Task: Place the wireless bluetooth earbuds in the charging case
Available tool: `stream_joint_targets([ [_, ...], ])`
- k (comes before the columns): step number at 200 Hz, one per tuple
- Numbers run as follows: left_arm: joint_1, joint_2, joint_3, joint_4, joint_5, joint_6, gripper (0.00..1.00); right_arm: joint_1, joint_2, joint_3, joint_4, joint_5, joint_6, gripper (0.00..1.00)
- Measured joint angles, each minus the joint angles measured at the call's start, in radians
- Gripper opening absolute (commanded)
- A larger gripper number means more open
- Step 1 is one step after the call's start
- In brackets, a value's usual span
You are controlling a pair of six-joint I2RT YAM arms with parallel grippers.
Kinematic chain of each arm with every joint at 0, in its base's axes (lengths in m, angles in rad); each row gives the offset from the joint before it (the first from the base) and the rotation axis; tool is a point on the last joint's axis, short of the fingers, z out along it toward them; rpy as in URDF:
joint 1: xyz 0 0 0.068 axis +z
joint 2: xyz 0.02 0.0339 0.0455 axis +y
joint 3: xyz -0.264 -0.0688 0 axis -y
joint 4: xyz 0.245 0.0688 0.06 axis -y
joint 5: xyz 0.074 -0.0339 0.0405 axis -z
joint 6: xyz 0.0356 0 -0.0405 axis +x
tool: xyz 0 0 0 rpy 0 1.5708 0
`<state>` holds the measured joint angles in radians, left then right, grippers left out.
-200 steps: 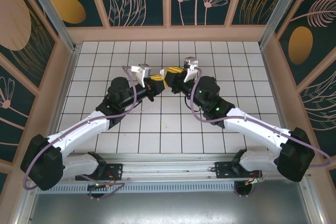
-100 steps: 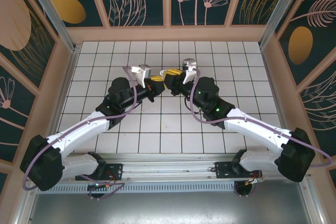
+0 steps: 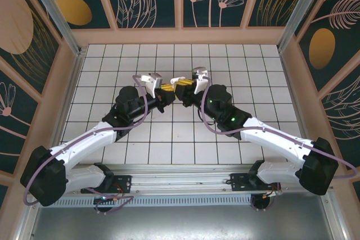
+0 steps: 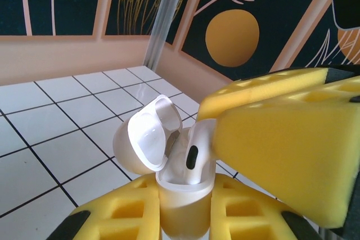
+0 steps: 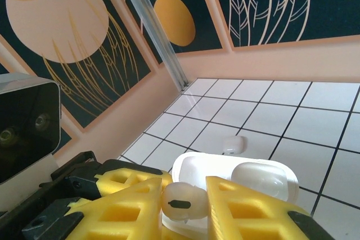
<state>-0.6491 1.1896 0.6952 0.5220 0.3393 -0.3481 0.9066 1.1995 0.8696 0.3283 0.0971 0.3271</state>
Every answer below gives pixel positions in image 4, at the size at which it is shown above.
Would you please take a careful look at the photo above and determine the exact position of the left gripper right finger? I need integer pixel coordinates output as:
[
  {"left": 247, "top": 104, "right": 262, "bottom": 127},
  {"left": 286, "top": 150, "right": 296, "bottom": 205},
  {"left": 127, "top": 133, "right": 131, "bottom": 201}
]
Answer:
[{"left": 208, "top": 173, "right": 326, "bottom": 240}]

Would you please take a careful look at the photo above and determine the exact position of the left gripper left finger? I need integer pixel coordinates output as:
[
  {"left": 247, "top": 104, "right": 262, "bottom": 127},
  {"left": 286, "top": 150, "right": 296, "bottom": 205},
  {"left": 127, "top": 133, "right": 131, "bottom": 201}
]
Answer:
[{"left": 49, "top": 174, "right": 165, "bottom": 240}]

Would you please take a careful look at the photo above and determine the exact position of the white earbud charging case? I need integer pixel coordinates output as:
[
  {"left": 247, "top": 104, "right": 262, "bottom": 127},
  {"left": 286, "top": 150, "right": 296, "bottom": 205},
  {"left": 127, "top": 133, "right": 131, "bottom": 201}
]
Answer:
[{"left": 112, "top": 95, "right": 217, "bottom": 239}]

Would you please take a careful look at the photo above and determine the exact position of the white wireless earbud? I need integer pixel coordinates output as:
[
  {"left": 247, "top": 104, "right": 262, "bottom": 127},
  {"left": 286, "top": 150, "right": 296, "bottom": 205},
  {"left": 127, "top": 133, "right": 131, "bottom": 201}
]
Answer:
[{"left": 184, "top": 118, "right": 218, "bottom": 185}]

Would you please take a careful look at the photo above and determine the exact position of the aluminium corner post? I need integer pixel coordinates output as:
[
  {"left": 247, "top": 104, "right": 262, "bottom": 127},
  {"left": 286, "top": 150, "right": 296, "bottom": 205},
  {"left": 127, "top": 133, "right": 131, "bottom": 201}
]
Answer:
[{"left": 143, "top": 0, "right": 190, "bottom": 71}]

